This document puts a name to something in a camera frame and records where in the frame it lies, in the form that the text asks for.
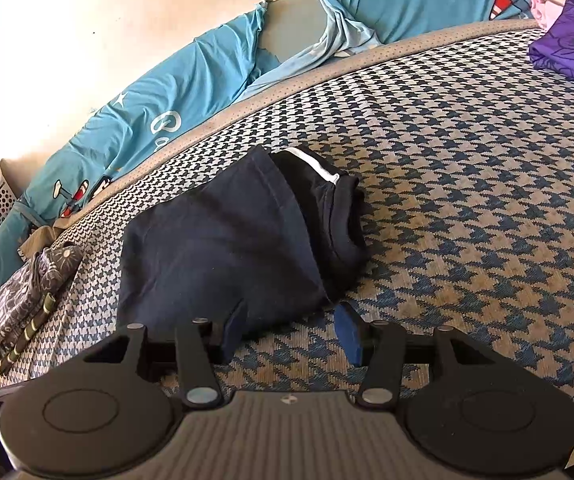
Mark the houndstooth bed mat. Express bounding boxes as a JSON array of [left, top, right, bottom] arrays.
[[0, 19, 574, 436]]

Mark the green striped folded garment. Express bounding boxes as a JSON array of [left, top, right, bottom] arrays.
[[0, 292, 58, 373]]

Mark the grey padded bed board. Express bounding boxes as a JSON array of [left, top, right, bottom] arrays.
[[257, 0, 330, 68]]

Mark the light blue cloth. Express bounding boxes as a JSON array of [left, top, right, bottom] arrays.
[[237, 0, 388, 103]]

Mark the black t-shirt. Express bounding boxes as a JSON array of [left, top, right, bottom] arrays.
[[117, 144, 368, 341]]

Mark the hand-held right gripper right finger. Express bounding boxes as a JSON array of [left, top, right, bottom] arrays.
[[334, 301, 490, 408]]

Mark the grey floral folded garment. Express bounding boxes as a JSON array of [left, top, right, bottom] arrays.
[[0, 242, 82, 361]]

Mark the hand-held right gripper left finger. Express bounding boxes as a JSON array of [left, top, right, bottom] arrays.
[[82, 305, 248, 408]]

